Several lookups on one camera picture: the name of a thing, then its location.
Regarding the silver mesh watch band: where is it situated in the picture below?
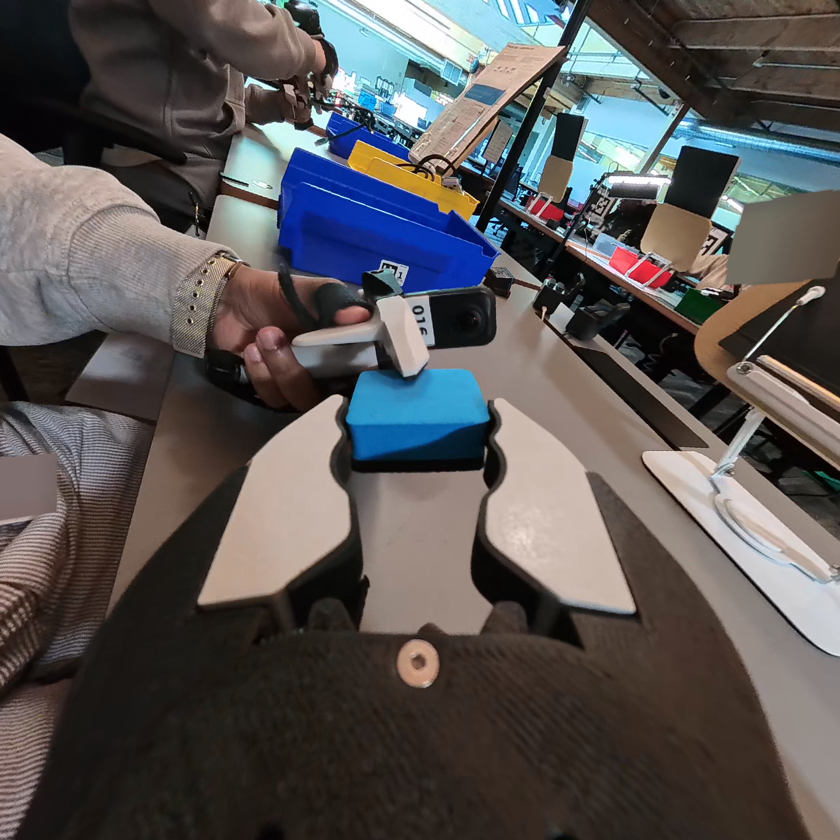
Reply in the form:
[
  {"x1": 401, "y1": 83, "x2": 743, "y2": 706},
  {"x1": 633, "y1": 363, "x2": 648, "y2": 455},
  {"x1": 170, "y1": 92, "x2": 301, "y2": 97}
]
[{"x1": 172, "y1": 251, "x2": 249, "y2": 358}]

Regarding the blue and black eraser block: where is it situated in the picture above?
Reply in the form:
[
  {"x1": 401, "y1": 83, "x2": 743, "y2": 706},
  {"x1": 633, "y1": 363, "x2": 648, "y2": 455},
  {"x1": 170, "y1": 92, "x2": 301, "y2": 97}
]
[{"x1": 346, "y1": 369, "x2": 492, "y2": 473}]

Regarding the black board with cardboard backing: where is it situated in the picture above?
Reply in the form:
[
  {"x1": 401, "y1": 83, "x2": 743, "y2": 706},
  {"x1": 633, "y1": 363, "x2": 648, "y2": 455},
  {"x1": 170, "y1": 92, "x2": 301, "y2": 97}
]
[
  {"x1": 640, "y1": 146, "x2": 742, "y2": 273},
  {"x1": 538, "y1": 112, "x2": 588, "y2": 204},
  {"x1": 694, "y1": 276, "x2": 840, "y2": 421}
]

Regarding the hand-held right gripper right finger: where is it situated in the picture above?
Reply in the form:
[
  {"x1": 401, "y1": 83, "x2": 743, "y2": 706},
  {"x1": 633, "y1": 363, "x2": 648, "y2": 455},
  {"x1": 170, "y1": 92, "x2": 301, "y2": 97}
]
[{"x1": 471, "y1": 397, "x2": 637, "y2": 616}]

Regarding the green plastic bin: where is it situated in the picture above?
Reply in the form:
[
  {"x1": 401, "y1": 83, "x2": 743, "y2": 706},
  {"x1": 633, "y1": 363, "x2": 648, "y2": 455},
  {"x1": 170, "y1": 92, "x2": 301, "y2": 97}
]
[{"x1": 675, "y1": 289, "x2": 726, "y2": 322}]

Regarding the person's clothed body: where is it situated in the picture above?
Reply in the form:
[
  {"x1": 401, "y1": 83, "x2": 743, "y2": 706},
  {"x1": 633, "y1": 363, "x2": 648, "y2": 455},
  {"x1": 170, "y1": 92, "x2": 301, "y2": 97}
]
[{"x1": 0, "y1": 400, "x2": 158, "y2": 840}]

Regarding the plain blue plastic bin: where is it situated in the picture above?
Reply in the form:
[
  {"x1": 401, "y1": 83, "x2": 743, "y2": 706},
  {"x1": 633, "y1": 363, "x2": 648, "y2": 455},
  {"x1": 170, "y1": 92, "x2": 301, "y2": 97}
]
[{"x1": 326, "y1": 112, "x2": 411, "y2": 161}]

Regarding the long wooden table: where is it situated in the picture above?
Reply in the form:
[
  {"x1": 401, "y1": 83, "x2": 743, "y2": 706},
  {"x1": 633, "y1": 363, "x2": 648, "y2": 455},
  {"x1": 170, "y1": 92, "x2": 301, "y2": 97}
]
[{"x1": 499, "y1": 197, "x2": 700, "y2": 336}]

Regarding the black board on white stand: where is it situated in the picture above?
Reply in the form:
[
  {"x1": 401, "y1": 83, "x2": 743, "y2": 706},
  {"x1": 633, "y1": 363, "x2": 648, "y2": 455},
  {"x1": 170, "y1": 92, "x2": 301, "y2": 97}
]
[{"x1": 642, "y1": 285, "x2": 840, "y2": 657}]

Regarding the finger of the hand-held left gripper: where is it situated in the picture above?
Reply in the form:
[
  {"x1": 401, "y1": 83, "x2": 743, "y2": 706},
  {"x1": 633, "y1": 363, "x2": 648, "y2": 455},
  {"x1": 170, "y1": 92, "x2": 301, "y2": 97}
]
[{"x1": 379, "y1": 297, "x2": 432, "y2": 379}]

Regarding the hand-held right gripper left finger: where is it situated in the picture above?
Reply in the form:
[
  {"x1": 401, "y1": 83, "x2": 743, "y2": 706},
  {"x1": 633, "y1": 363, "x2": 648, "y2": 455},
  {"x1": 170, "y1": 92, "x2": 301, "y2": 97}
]
[{"x1": 197, "y1": 394, "x2": 363, "y2": 611}]

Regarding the black battery charger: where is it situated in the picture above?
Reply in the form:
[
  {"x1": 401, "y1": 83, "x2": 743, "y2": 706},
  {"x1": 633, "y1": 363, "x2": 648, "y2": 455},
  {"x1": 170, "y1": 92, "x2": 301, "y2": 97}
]
[
  {"x1": 533, "y1": 272, "x2": 586, "y2": 315},
  {"x1": 566, "y1": 301, "x2": 631, "y2": 341}
]

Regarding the yellow plastic bin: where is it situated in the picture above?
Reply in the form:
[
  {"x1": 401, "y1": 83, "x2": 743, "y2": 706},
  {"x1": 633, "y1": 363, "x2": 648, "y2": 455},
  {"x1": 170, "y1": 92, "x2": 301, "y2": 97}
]
[{"x1": 348, "y1": 140, "x2": 480, "y2": 221}]

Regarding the black metal pole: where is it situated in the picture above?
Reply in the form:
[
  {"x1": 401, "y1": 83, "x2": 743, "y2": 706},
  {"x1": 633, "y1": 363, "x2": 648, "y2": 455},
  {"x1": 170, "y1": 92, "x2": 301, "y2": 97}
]
[{"x1": 474, "y1": 0, "x2": 592, "y2": 234}]

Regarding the person's left hand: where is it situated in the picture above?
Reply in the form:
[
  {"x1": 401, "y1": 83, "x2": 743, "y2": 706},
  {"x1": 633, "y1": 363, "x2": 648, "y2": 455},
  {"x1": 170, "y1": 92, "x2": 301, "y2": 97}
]
[{"x1": 213, "y1": 262, "x2": 378, "y2": 413}]

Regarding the printed cardboard sign board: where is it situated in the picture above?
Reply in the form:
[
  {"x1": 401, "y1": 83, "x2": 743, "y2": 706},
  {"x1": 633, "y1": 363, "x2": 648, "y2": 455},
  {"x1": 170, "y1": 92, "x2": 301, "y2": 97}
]
[{"x1": 408, "y1": 42, "x2": 568, "y2": 168}]

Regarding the black desk lamp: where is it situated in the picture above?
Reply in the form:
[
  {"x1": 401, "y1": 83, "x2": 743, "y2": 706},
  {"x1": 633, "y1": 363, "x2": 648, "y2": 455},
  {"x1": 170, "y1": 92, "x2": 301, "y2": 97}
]
[{"x1": 558, "y1": 172, "x2": 662, "y2": 263}]

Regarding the blue plastic bin with tag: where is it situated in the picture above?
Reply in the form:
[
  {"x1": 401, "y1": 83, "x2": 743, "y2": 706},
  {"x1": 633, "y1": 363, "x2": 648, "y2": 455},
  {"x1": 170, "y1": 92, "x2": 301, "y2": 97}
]
[{"x1": 277, "y1": 147, "x2": 501, "y2": 293}]

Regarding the person's left forearm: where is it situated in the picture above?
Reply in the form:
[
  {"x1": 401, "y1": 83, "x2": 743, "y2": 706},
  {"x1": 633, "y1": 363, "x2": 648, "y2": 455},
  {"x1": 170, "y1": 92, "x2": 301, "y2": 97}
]
[{"x1": 0, "y1": 134, "x2": 227, "y2": 349}]

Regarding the black office chair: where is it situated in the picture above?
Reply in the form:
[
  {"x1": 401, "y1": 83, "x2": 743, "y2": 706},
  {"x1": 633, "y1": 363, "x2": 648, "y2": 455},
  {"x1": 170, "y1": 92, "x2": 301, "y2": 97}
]
[{"x1": 0, "y1": 0, "x2": 189, "y2": 172}]

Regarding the grey desk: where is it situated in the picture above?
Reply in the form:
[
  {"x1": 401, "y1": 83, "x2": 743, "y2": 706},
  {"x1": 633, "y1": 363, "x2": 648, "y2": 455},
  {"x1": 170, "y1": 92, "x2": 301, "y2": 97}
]
[{"x1": 108, "y1": 121, "x2": 840, "y2": 840}]

